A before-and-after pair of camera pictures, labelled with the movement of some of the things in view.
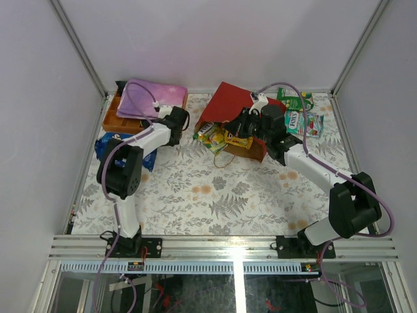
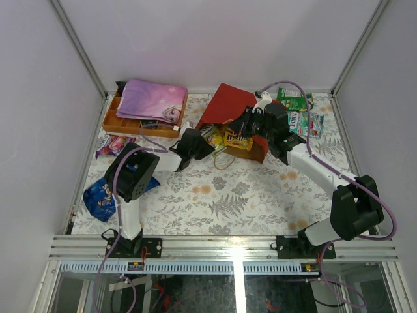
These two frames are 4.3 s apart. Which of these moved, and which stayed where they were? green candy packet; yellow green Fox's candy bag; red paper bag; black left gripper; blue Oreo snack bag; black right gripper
Moved: blue Oreo snack bag; black left gripper
Stayed: black right gripper; green candy packet; red paper bag; yellow green Fox's candy bag
